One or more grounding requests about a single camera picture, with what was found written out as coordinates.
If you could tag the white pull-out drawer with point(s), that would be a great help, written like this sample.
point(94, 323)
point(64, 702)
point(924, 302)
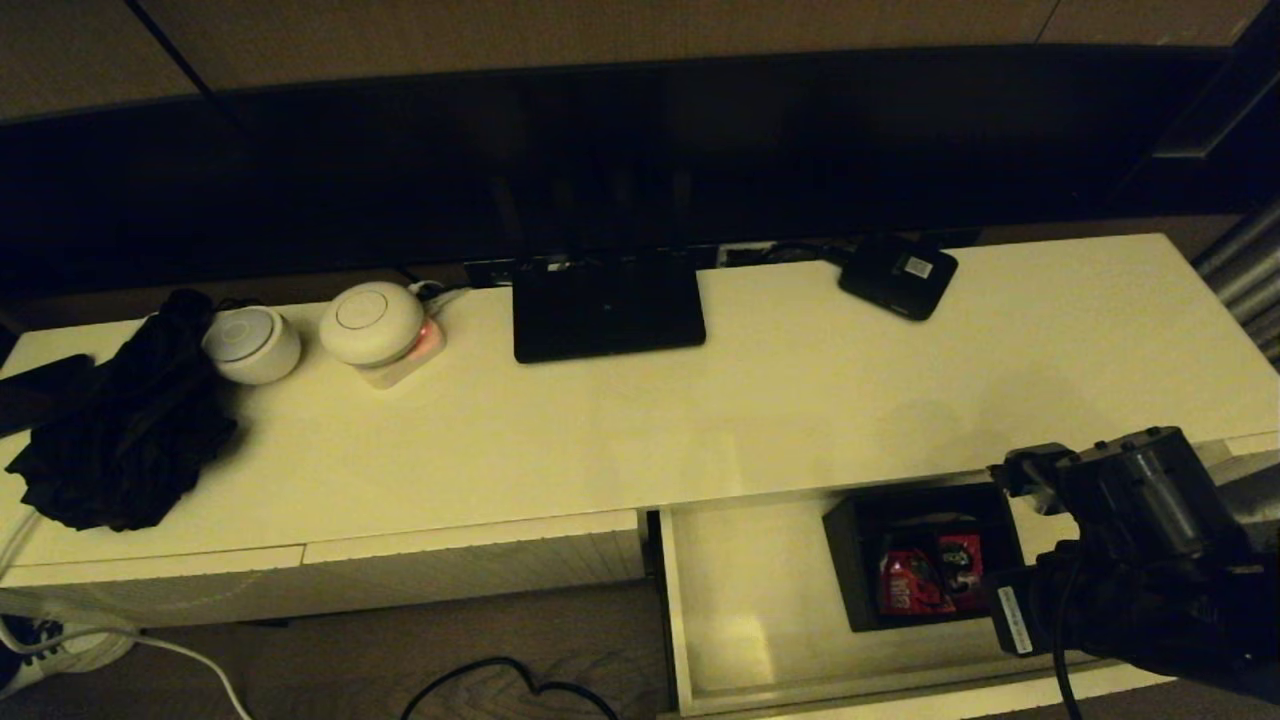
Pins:
point(750, 600)

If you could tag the white sneaker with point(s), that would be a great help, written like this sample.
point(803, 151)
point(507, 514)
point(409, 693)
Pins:
point(60, 650)

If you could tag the white TV cabinet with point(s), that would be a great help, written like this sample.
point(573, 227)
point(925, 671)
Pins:
point(600, 450)

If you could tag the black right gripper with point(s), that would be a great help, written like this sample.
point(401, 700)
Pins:
point(1025, 615)

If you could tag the black router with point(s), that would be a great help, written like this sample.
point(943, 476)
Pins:
point(610, 310)

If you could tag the red snack packet white print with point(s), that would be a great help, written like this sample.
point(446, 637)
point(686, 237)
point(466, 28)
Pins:
point(908, 590)

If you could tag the small white round speaker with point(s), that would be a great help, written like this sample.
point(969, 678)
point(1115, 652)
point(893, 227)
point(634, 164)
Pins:
point(250, 345)

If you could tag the black flat case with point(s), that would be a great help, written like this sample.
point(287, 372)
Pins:
point(45, 390)

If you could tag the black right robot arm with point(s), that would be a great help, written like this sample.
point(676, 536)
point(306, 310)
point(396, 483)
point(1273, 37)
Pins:
point(1150, 500)

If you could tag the grey fuzzy rug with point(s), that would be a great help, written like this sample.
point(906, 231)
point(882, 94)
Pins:
point(1250, 495)

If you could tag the large white round device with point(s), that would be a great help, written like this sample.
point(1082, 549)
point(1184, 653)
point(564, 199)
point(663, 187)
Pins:
point(372, 325)

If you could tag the black set-top box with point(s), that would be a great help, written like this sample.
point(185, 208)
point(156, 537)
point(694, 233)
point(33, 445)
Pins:
point(897, 280)

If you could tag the pink white charging base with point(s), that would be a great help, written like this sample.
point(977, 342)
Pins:
point(425, 345)

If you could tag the dark angled frame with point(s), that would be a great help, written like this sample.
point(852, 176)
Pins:
point(1200, 130)

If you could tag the silver vertical tubes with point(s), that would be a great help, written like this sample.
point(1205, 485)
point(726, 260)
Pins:
point(1250, 280)

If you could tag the black television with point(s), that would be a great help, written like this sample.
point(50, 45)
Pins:
point(600, 130)

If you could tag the black organizer box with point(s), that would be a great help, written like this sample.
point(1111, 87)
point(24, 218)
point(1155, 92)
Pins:
point(850, 570)

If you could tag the black crumpled cloth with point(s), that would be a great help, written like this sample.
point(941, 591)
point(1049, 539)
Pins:
point(120, 440)

